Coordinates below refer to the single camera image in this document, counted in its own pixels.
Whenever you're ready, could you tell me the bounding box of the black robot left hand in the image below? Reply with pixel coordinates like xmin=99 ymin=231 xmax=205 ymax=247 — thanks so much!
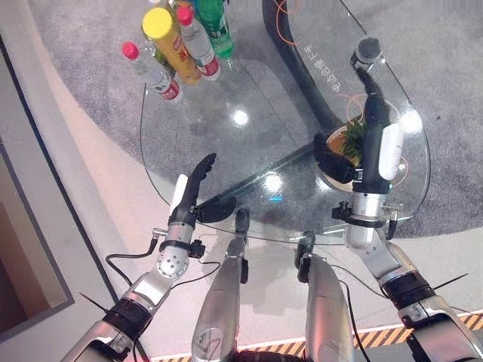
xmin=168 ymin=152 xmax=218 ymax=228

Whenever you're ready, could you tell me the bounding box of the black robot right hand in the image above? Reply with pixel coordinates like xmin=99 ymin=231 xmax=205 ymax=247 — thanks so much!
xmin=314 ymin=69 xmax=406 ymax=194

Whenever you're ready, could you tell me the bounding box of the toy pineapple fruit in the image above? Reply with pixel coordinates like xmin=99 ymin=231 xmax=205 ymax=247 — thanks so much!
xmin=327 ymin=119 xmax=370 ymax=167

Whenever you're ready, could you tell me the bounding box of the black cylindrical microphone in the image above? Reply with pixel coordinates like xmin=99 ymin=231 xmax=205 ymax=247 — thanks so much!
xmin=349 ymin=36 xmax=386 ymax=69

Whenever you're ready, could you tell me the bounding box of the silver robot left leg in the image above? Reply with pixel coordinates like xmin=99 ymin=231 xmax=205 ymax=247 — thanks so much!
xmin=191 ymin=207 xmax=252 ymax=362

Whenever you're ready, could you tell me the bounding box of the silver robot leg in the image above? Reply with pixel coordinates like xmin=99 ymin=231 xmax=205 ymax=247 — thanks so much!
xmin=294 ymin=230 xmax=356 ymax=362
xmin=191 ymin=207 xmax=252 ymax=362

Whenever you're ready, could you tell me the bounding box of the black curved table base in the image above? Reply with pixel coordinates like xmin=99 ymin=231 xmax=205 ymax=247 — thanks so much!
xmin=197 ymin=0 xmax=364 ymax=224

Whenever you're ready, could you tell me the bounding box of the short red-cap water bottle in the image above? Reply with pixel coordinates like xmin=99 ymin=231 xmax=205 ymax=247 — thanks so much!
xmin=122 ymin=41 xmax=183 ymax=102

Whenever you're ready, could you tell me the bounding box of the yellow-cap orange drink bottle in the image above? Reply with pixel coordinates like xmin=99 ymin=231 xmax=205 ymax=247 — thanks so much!
xmin=141 ymin=7 xmax=203 ymax=86

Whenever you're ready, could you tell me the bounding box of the tall red-cap water bottle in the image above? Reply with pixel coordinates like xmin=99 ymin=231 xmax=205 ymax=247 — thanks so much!
xmin=176 ymin=5 xmax=221 ymax=81

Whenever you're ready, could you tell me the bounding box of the silver robot right leg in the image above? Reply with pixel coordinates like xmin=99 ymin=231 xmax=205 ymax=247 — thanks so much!
xmin=294 ymin=230 xmax=356 ymax=362

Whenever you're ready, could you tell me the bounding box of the green plastic soda bottle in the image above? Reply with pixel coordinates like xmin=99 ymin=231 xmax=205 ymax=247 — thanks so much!
xmin=195 ymin=0 xmax=235 ymax=60

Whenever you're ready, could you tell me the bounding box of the yellow black hazard tape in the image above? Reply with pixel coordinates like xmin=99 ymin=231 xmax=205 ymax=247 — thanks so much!
xmin=150 ymin=308 xmax=483 ymax=362

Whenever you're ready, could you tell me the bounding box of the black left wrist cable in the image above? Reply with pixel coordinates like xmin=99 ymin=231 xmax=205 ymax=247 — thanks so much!
xmin=105 ymin=229 xmax=164 ymax=288

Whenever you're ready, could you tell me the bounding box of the grey framed wall panel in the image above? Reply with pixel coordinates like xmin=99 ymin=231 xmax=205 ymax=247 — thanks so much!
xmin=0 ymin=35 xmax=118 ymax=336

